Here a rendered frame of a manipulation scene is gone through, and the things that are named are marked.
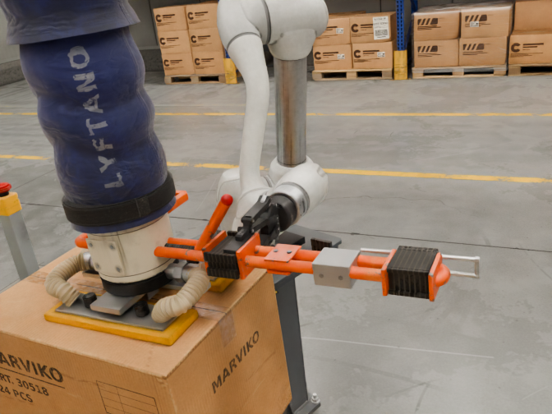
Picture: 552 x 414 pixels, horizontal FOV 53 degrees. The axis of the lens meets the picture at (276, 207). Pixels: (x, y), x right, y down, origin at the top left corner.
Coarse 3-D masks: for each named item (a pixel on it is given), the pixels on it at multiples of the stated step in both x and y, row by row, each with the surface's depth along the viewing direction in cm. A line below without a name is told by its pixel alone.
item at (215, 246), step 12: (216, 240) 109; (228, 240) 110; (252, 240) 107; (204, 252) 105; (216, 252) 106; (240, 252) 103; (252, 252) 107; (216, 264) 106; (228, 264) 105; (240, 264) 103; (216, 276) 106; (228, 276) 105
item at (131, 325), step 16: (64, 304) 121; (80, 304) 120; (144, 304) 112; (48, 320) 120; (64, 320) 117; (80, 320) 115; (96, 320) 114; (112, 320) 113; (128, 320) 112; (144, 320) 111; (176, 320) 110; (192, 320) 111; (128, 336) 110; (144, 336) 108; (160, 336) 106; (176, 336) 107
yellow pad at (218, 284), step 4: (184, 260) 132; (188, 260) 127; (192, 260) 126; (212, 280) 123; (216, 280) 122; (220, 280) 122; (224, 280) 122; (228, 280) 123; (232, 280) 125; (212, 284) 121; (216, 284) 121; (220, 284) 121; (224, 284) 121; (228, 284) 123; (212, 288) 121; (216, 288) 121; (220, 288) 121; (224, 288) 122
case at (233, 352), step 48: (96, 288) 131; (240, 288) 122; (0, 336) 120; (48, 336) 115; (96, 336) 112; (192, 336) 108; (240, 336) 119; (0, 384) 130; (48, 384) 119; (96, 384) 110; (144, 384) 102; (192, 384) 105; (240, 384) 121; (288, 384) 142
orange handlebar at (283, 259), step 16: (176, 192) 143; (176, 208) 138; (80, 240) 123; (176, 240) 116; (192, 240) 114; (160, 256) 114; (176, 256) 111; (192, 256) 109; (256, 256) 104; (272, 256) 102; (288, 256) 101; (304, 256) 102; (368, 256) 98; (272, 272) 102; (288, 272) 101; (304, 272) 99; (352, 272) 94; (368, 272) 93; (448, 272) 90
